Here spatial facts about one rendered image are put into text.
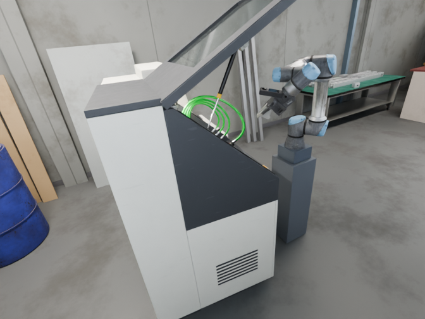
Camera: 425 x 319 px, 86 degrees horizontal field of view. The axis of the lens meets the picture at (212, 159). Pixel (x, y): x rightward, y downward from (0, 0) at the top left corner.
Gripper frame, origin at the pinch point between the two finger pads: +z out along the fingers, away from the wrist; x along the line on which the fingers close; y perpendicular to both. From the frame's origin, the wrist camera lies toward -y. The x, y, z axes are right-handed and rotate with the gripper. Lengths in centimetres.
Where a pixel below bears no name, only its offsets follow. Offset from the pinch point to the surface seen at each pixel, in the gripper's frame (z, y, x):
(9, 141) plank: 242, -173, 40
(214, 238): 54, 22, -46
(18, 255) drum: 234, -79, -58
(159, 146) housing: 19, -34, -43
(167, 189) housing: 35, -20, -48
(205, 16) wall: 60, -78, 268
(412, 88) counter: -58, 288, 363
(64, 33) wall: 143, -193, 143
